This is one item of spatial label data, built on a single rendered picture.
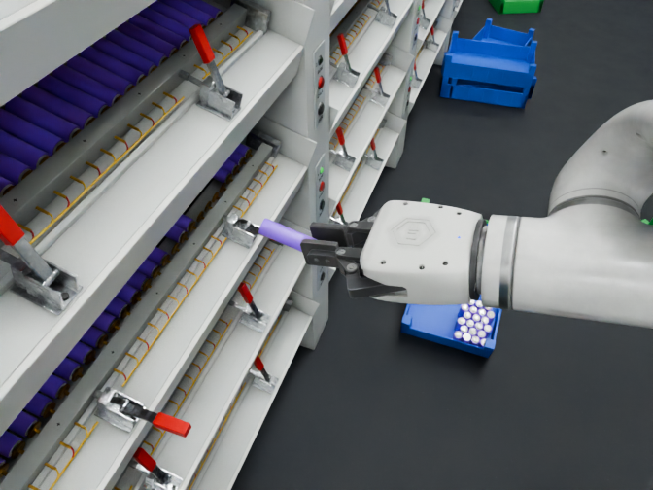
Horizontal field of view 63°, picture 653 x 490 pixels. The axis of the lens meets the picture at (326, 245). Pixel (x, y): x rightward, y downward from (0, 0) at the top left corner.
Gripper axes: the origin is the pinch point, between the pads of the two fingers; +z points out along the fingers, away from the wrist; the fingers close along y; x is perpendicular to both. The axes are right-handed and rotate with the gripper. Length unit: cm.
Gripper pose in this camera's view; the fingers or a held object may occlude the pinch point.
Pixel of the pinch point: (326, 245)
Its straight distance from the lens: 54.8
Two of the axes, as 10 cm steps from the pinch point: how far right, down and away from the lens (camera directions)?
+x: 2.0, 7.3, 6.5
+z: -9.2, -0.9, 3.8
